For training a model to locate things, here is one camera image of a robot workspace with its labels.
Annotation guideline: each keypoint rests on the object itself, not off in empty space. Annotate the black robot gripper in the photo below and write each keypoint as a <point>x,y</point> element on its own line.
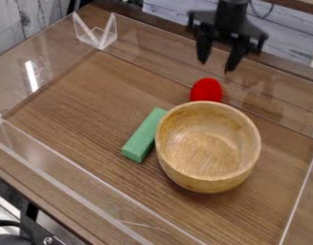
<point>229,27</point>

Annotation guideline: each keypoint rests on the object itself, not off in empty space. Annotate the red plush strawberry toy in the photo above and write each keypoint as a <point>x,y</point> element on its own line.
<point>206,89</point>

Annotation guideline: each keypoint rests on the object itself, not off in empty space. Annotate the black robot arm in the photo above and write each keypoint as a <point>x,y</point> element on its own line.
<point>230,6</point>

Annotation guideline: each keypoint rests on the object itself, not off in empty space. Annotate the light wooden bowl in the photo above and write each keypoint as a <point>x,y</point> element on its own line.
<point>207,146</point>

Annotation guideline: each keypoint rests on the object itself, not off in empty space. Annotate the green rectangular block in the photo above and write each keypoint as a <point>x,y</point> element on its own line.
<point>140,141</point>

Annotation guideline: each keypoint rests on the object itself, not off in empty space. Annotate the clear acrylic corner bracket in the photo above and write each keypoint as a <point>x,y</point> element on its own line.
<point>95,37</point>

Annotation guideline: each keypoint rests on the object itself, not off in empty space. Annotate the black table leg frame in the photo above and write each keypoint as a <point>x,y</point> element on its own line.
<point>41,236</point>

